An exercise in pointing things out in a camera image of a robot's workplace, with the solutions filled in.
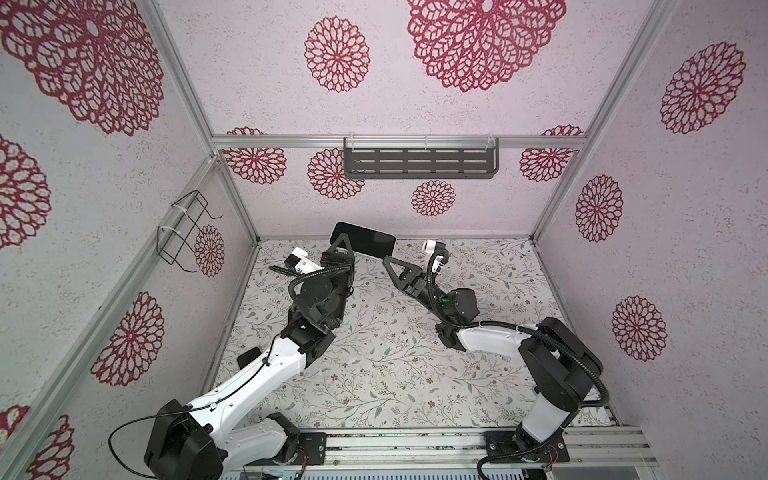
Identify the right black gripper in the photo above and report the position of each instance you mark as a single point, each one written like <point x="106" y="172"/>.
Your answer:
<point x="417" y="286"/>

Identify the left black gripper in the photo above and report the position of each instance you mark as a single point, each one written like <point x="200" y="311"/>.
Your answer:
<point x="331" y="261"/>

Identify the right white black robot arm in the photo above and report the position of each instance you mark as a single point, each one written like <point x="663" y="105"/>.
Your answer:
<point x="566" y="373"/>

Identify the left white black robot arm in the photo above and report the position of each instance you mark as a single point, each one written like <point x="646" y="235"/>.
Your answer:
<point x="203" y="439"/>

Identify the black phone near left base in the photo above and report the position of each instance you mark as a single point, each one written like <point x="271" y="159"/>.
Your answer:
<point x="247" y="357"/>

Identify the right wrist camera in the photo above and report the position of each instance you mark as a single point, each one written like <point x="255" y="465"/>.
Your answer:
<point x="429" y="247"/>

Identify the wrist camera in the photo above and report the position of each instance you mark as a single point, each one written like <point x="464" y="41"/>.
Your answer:
<point x="298" y="261"/>
<point x="429" y="247"/>

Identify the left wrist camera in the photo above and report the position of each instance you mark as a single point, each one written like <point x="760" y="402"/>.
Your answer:
<point x="298" y="261"/>

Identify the dark grey wall shelf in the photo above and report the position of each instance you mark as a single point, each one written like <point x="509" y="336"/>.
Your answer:
<point x="422" y="163"/>

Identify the black wire wall rack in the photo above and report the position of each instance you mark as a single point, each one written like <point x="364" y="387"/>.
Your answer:
<point x="193" y="242"/>

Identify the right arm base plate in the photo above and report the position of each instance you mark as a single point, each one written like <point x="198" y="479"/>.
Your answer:
<point x="509" y="446"/>

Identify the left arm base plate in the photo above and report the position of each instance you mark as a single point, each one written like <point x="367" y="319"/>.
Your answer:
<point x="303" y="449"/>

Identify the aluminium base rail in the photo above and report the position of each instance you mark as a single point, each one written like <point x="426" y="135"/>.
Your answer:
<point x="462" y="448"/>

